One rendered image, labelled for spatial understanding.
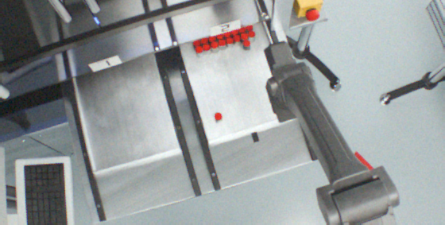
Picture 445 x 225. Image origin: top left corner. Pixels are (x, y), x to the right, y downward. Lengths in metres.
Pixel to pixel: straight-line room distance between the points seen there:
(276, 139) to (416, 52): 1.33
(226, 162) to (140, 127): 0.27
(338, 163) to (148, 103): 0.83
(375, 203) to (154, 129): 0.89
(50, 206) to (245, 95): 0.68
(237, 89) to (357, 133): 1.05
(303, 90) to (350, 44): 1.61
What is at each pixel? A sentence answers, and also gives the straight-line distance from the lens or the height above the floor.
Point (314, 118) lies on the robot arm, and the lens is 0.87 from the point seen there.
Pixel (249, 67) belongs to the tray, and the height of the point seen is 0.88.
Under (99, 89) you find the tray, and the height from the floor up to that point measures 0.88.
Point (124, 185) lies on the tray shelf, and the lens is 1.47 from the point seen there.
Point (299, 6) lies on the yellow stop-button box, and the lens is 1.43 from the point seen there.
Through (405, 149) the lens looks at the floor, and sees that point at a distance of 2.48.
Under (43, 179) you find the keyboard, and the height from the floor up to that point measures 0.82.
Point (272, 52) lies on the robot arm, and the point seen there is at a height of 1.30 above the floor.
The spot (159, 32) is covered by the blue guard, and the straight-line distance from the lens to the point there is 1.31.
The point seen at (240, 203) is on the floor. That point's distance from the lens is 2.31.
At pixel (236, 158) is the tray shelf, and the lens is 1.45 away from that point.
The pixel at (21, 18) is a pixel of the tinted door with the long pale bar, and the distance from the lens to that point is 1.11.
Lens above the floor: 2.31
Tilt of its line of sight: 75 degrees down
